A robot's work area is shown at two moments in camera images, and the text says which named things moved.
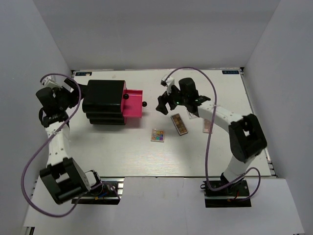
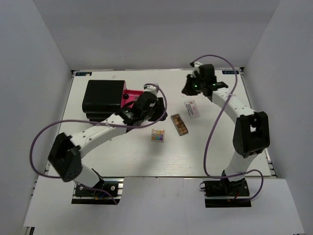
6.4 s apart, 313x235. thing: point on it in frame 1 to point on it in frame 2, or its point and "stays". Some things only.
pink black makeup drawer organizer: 109,102 stays
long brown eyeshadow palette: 179,124 stays
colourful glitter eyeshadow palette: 157,135 stays
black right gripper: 165,99 to 187,89
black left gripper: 75,95 to 161,110
